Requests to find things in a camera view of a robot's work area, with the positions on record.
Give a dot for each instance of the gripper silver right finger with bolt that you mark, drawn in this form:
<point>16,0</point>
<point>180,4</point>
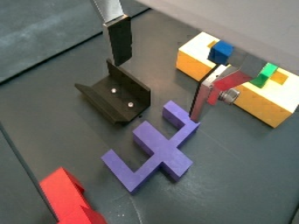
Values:
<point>216,87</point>

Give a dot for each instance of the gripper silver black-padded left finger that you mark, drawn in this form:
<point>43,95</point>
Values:
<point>116,26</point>

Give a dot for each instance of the purple cross-shaped block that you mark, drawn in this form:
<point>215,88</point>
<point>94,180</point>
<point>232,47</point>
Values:
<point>163,150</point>

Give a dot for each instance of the yellow slotted board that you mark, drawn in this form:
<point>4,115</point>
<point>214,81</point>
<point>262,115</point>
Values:
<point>271,103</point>

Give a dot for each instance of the black angled fixture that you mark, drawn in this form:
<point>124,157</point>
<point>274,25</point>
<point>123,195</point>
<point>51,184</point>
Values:
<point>119,96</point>

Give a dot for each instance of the blue long bar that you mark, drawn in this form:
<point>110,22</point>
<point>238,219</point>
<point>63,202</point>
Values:
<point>220,52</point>

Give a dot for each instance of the green long bar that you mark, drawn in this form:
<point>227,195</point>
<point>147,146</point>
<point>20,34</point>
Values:
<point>265,74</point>

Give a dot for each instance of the red cross-shaped block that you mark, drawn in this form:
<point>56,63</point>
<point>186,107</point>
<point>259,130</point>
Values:
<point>64,191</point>

